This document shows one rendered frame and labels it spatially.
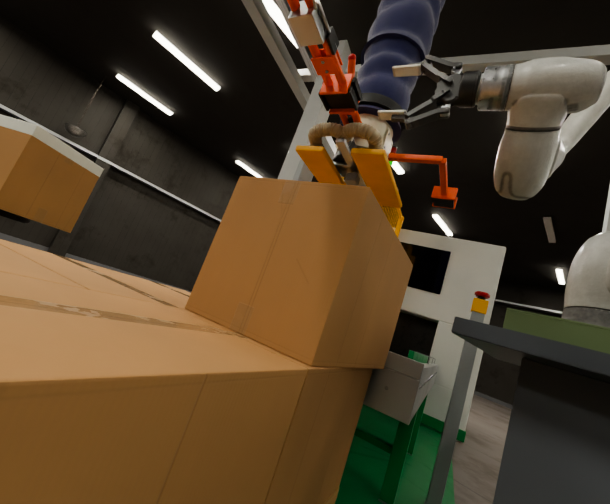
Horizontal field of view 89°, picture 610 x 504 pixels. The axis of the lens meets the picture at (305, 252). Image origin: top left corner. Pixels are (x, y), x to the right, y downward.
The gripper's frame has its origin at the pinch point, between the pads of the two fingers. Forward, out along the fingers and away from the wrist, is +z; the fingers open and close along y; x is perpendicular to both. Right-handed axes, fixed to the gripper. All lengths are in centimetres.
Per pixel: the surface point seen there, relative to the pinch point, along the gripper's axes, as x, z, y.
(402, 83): 19.9, 5.3, -22.3
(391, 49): 15.7, 11.2, -32.6
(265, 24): 108, 192, -188
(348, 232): -4.4, -2.7, 40.4
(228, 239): -2, 30, 48
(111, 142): 293, 753, -165
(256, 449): -18, -5, 81
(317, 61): -12.5, 15.7, 1.4
